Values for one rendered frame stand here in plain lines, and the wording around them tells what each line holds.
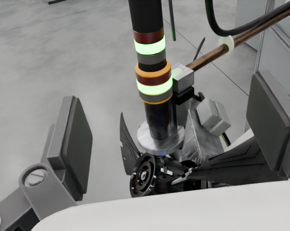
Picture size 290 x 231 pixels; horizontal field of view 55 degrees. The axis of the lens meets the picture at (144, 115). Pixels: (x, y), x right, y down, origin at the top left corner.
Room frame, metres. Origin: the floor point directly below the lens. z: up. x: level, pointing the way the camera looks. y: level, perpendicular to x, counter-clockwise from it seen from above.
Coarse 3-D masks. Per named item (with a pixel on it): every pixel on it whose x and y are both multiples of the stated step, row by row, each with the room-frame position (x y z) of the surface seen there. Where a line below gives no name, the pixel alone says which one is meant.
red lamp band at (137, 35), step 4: (132, 28) 0.29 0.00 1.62; (136, 32) 0.28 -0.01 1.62; (152, 32) 0.27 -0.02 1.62; (156, 32) 0.27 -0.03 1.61; (160, 32) 0.27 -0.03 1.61; (136, 36) 0.28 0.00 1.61; (140, 36) 0.27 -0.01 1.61; (144, 36) 0.27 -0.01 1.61; (148, 36) 0.27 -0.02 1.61; (152, 36) 0.27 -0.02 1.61; (156, 36) 0.27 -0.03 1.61; (160, 36) 0.27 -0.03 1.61; (136, 40) 0.28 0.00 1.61; (140, 40) 0.27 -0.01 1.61; (144, 40) 0.27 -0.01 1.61; (148, 40) 0.27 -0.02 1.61; (152, 40) 0.27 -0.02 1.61; (156, 40) 0.27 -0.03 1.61
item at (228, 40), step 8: (208, 0) 0.33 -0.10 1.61; (288, 0) 0.45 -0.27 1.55; (208, 8) 0.33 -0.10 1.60; (280, 8) 0.42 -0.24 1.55; (208, 16) 0.33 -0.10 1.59; (264, 16) 0.40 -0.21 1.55; (272, 16) 0.41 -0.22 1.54; (288, 16) 0.44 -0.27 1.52; (216, 24) 0.34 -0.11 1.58; (248, 24) 0.38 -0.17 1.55; (256, 24) 0.38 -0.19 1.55; (216, 32) 0.34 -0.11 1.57; (224, 32) 0.35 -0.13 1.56; (232, 32) 0.36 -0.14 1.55; (240, 32) 0.36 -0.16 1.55; (224, 40) 0.36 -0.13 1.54; (232, 40) 0.35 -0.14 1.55; (232, 48) 0.34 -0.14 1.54
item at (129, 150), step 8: (120, 120) 0.70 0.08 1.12; (120, 128) 0.68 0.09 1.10; (120, 136) 0.67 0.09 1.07; (128, 136) 0.59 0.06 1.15; (128, 144) 0.58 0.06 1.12; (128, 152) 0.58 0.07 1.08; (136, 152) 0.52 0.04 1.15; (128, 160) 0.59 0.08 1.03; (136, 160) 0.53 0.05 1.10; (128, 168) 0.59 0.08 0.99
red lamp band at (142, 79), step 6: (168, 72) 0.27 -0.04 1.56; (138, 78) 0.27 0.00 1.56; (144, 78) 0.27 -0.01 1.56; (150, 78) 0.26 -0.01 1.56; (156, 78) 0.26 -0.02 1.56; (162, 78) 0.26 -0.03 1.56; (168, 78) 0.27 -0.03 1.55; (144, 84) 0.27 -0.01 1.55; (150, 84) 0.26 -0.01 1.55; (156, 84) 0.26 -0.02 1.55
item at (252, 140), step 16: (240, 144) 0.34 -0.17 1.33; (256, 144) 0.28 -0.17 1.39; (224, 160) 0.29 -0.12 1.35; (240, 160) 0.26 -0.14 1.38; (256, 160) 0.24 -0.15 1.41; (192, 176) 0.30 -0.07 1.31; (208, 176) 0.27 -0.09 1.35; (224, 176) 0.24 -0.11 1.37; (240, 176) 0.23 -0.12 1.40; (256, 176) 0.21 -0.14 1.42; (272, 176) 0.20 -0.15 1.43
